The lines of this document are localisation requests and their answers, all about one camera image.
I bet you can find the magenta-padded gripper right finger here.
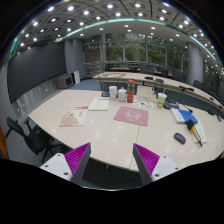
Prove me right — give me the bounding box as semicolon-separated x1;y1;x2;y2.
132;143;183;186

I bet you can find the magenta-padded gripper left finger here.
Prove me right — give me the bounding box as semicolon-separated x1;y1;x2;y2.
39;142;92;185

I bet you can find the black computer mouse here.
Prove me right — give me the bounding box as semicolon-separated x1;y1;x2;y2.
173;132;187;145

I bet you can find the pink printed mouse pad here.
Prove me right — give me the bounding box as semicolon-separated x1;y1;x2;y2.
113;105;150;128

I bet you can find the black office chair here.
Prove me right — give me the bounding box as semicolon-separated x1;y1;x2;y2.
5;116;64;164

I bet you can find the blue and white book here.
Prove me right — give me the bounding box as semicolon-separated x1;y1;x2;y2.
170;107;199;125

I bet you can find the white leaflet with red heading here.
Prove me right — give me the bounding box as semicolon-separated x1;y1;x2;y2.
87;96;111;112

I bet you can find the black gooseneck desk microphone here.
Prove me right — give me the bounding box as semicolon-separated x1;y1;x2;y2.
163;99;180;110

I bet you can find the white paper booklet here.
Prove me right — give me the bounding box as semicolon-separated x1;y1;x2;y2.
193;120;208;144

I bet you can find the green printed paper cup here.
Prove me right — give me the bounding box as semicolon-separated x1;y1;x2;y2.
156;92;168;109

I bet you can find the cream cardboard box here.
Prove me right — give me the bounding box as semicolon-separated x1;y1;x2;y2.
135;85;158;103

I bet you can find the red bottle with green band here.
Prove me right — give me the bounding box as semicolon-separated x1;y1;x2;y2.
126;79;136;104

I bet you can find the stack of white paper cups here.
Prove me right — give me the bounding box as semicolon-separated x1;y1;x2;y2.
108;85;118;101

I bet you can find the grey monitor on cart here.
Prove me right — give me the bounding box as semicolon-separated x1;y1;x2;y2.
54;73;75;90

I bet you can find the long curved conference desk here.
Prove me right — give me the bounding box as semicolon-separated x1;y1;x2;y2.
93;71;224;114

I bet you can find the group of dark office chairs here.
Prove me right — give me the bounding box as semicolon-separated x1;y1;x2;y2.
106;63;224;101

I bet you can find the group of ceiling lights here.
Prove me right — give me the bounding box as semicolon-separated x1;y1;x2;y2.
18;1;224;73

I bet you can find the handheld microphone with orange ring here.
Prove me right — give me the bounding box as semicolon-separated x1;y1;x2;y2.
185;119;204;148

